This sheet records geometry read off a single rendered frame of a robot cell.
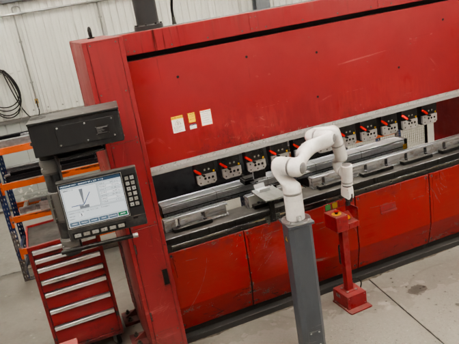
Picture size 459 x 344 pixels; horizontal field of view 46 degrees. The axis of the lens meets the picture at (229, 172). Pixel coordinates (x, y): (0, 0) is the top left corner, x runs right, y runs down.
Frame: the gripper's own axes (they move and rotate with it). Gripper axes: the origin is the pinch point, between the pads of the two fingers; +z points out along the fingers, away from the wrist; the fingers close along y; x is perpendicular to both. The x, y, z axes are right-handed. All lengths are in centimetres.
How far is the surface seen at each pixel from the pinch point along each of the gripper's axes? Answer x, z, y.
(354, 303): -10, 78, 17
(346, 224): -7.1, 13.2, 6.6
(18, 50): -157, -78, -505
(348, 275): -8, 58, 7
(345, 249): -7.6, 36.0, 4.2
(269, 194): -50, -14, -28
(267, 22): -23, -132, -53
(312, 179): -5.4, -6.8, -37.4
